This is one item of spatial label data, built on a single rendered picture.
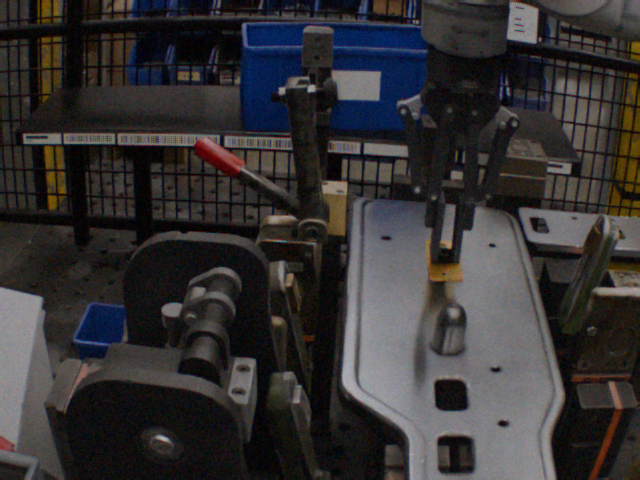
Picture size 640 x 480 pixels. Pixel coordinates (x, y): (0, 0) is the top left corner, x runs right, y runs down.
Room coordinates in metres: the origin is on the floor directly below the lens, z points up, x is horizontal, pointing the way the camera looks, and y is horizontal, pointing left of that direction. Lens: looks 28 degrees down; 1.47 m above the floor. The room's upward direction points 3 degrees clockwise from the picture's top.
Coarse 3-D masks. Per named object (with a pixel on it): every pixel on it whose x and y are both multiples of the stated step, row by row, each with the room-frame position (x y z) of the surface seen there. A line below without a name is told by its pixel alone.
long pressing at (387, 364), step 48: (384, 240) 0.89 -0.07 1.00; (480, 240) 0.90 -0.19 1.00; (384, 288) 0.78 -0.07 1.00; (432, 288) 0.78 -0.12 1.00; (480, 288) 0.79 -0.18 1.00; (528, 288) 0.79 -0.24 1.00; (384, 336) 0.69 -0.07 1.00; (432, 336) 0.69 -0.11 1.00; (480, 336) 0.69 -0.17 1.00; (528, 336) 0.69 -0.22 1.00; (384, 384) 0.61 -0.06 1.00; (432, 384) 0.61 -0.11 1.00; (480, 384) 0.61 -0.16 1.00; (528, 384) 0.61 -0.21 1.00; (384, 432) 0.55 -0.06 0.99; (432, 432) 0.54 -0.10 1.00; (480, 432) 0.54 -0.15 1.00; (528, 432) 0.54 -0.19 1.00
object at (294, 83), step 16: (288, 80) 0.81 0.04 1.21; (304, 80) 0.82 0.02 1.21; (272, 96) 0.80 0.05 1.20; (288, 96) 0.79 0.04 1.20; (304, 96) 0.79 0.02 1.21; (320, 96) 0.80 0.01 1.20; (336, 96) 0.79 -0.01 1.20; (288, 112) 0.79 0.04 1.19; (304, 112) 0.79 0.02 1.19; (304, 128) 0.79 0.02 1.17; (304, 144) 0.79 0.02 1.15; (304, 160) 0.79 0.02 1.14; (304, 176) 0.79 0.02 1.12; (320, 176) 0.82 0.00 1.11; (304, 192) 0.79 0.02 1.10; (320, 192) 0.82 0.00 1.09; (304, 208) 0.79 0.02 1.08; (320, 208) 0.79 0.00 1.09
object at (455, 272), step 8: (440, 248) 0.81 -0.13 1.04; (448, 248) 0.81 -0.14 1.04; (440, 256) 0.79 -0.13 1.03; (448, 256) 0.79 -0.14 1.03; (432, 264) 0.79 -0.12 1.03; (440, 264) 0.79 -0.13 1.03; (448, 264) 0.79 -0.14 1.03; (456, 264) 0.79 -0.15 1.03; (432, 272) 0.77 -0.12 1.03; (440, 272) 0.77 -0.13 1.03; (448, 272) 0.77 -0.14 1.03; (456, 272) 0.77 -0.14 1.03; (432, 280) 0.76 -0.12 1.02; (440, 280) 0.76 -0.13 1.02; (448, 280) 0.76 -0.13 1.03; (456, 280) 0.76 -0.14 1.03
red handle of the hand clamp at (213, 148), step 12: (204, 144) 0.80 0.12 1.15; (216, 144) 0.81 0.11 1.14; (204, 156) 0.80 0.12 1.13; (216, 156) 0.80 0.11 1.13; (228, 156) 0.80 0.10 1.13; (216, 168) 0.80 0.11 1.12; (228, 168) 0.80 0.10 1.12; (240, 168) 0.80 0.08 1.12; (240, 180) 0.80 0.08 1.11; (252, 180) 0.80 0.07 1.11; (264, 180) 0.81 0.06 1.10; (264, 192) 0.80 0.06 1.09; (276, 192) 0.80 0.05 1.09; (276, 204) 0.80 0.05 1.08; (288, 204) 0.80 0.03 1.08; (300, 216) 0.80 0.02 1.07
